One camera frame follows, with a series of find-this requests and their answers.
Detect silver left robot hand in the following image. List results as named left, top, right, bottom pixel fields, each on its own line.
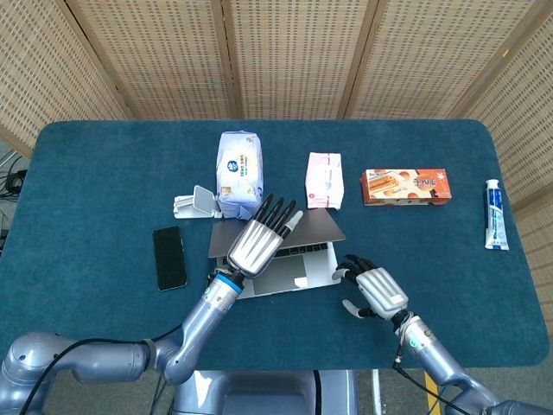
left=226, top=193, right=304, bottom=278

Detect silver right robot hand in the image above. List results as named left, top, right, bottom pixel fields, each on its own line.
left=332, top=253, right=410, bottom=322

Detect silver laptop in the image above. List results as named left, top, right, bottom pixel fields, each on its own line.
left=207, top=207, right=347, bottom=300

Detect white folding phone stand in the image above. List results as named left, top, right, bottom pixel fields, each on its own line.
left=174, top=184, right=224, bottom=220

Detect purple tissue pack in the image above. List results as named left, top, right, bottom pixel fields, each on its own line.
left=214, top=131, right=265, bottom=220

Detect black smartphone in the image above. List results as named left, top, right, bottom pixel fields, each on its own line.
left=152, top=225, right=189, bottom=292

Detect pink wet wipes pack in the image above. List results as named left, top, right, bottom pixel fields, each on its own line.
left=304, top=151, right=346, bottom=210

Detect white table leg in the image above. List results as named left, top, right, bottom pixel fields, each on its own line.
left=371, top=369, right=384, bottom=415

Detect orange biscuit box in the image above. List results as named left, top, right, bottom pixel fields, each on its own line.
left=360, top=168, right=453, bottom=207

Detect white blue toothpaste tube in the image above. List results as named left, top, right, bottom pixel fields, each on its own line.
left=483, top=179, right=510, bottom=252

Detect grey robot torso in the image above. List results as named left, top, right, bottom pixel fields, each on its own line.
left=172, top=369, right=359, bottom=415

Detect teal table cloth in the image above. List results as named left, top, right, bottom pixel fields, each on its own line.
left=0, top=119, right=550, bottom=372

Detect woven folding screen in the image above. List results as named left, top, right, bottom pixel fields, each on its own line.
left=0, top=0, right=553, bottom=312

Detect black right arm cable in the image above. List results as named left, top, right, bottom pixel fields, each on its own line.
left=391, top=319, right=489, bottom=415

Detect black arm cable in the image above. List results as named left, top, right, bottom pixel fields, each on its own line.
left=23, top=322, right=185, bottom=415
left=391, top=319, right=489, bottom=415

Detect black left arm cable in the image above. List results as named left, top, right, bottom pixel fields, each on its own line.
left=23, top=322, right=185, bottom=415

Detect black floor cables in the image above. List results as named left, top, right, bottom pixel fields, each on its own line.
left=0, top=153, right=28, bottom=202

